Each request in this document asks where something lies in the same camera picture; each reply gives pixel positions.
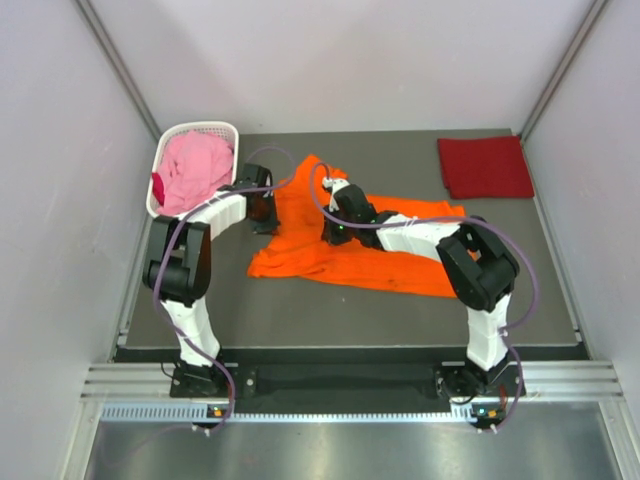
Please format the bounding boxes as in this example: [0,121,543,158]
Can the orange t shirt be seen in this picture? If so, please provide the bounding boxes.
[247,155,455,298]

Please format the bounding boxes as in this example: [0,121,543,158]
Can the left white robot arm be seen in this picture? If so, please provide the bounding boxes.
[142,163,279,398]

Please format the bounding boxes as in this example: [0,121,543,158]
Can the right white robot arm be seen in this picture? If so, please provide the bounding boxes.
[322,177,519,400]

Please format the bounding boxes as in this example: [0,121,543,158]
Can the pink t shirt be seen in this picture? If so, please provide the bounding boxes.
[154,131,234,216]

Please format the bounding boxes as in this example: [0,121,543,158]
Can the white plastic laundry basket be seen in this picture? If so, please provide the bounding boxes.
[146,121,239,217]

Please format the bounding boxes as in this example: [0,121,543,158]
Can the dark red cloth in basket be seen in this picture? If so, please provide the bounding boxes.
[151,172,165,206]

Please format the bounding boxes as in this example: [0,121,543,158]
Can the folded red t shirt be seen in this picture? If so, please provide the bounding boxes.
[437,136,535,200]

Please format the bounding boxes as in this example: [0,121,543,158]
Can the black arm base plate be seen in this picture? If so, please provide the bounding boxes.
[169,357,526,401]

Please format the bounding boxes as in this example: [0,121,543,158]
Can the grey slotted cable duct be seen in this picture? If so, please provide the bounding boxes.
[101,403,499,426]

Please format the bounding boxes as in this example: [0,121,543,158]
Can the aluminium frame rail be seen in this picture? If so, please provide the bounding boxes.
[80,360,623,402]

